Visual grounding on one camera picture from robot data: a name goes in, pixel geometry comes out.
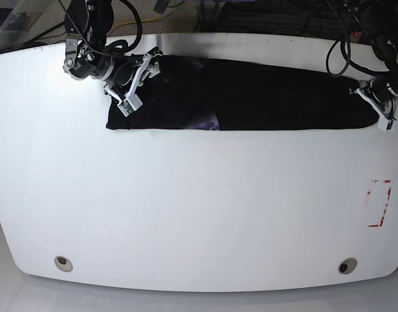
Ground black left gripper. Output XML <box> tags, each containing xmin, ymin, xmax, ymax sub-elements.
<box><xmin>370</xmin><ymin>77</ymin><xmax>394</xmax><ymax>103</ymax></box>

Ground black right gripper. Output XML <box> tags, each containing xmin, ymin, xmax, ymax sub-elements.
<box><xmin>109</xmin><ymin>55</ymin><xmax>143</xmax><ymax>88</ymax></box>

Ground black T-shirt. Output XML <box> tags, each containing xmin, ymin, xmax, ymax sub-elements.
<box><xmin>106</xmin><ymin>56</ymin><xmax>378</xmax><ymax>131</ymax></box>

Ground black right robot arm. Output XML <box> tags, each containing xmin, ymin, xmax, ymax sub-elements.
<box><xmin>58</xmin><ymin>1</ymin><xmax>142</xmax><ymax>84</ymax></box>

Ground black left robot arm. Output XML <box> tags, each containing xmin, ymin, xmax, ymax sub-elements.
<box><xmin>344</xmin><ymin>1</ymin><xmax>398</xmax><ymax>103</ymax></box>

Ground power strip with red light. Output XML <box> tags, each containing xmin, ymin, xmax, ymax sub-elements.
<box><xmin>350</xmin><ymin>29</ymin><xmax>363</xmax><ymax>43</ymax></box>

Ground red tape rectangle marking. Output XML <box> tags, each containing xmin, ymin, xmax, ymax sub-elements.
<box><xmin>364</xmin><ymin>179</ymin><xmax>393</xmax><ymax>228</ymax></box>

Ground right table grommet hole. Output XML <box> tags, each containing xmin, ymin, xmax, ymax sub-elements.
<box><xmin>338</xmin><ymin>257</ymin><xmax>358</xmax><ymax>275</ymax></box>

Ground table grommet hole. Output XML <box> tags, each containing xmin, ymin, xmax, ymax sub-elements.
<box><xmin>54</xmin><ymin>256</ymin><xmax>73</xmax><ymax>272</ymax></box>
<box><xmin>338</xmin><ymin>257</ymin><xmax>358</xmax><ymax>275</ymax></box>

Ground left table grommet hole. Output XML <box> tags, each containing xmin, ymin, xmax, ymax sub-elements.
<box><xmin>54</xmin><ymin>256</ymin><xmax>73</xmax><ymax>272</ymax></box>

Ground yellow cable on floor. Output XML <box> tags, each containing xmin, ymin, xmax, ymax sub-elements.
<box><xmin>111</xmin><ymin>12</ymin><xmax>161</xmax><ymax>36</ymax></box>

